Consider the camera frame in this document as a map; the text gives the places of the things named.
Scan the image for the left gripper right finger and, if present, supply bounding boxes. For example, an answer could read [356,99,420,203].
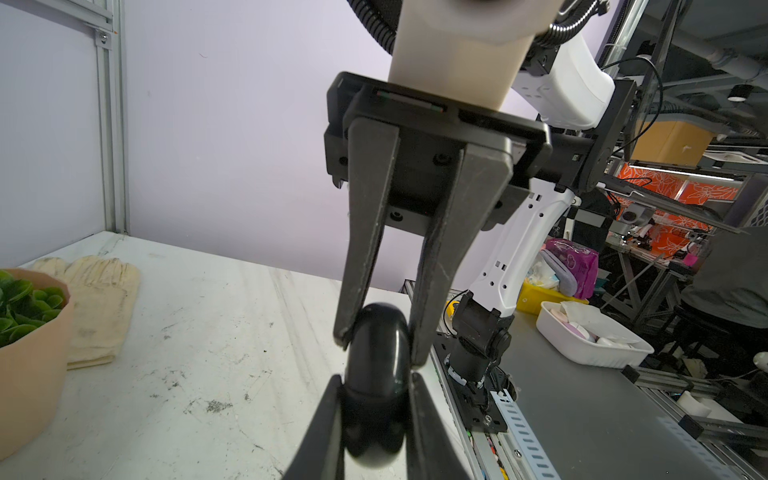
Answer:
[406,372,470,480]

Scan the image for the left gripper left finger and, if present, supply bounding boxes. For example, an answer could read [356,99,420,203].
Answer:
[283,375,345,480]

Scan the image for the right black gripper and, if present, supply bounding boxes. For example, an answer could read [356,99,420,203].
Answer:
[324,72,552,368]

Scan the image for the black earbud charging case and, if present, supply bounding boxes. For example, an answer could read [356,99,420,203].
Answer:
[343,303,410,469]

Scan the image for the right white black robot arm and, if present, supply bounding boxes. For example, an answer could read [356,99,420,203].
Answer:
[324,1,635,367]

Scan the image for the white plastic tray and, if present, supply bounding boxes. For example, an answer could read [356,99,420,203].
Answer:
[536,301,654,369]

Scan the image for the beige work glove on table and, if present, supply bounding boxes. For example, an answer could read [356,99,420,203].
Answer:
[31,256,140,370]

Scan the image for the potted green plant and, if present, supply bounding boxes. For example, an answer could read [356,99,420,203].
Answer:
[1,268,74,459]

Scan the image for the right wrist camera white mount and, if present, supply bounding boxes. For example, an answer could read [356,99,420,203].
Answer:
[388,0,561,110]

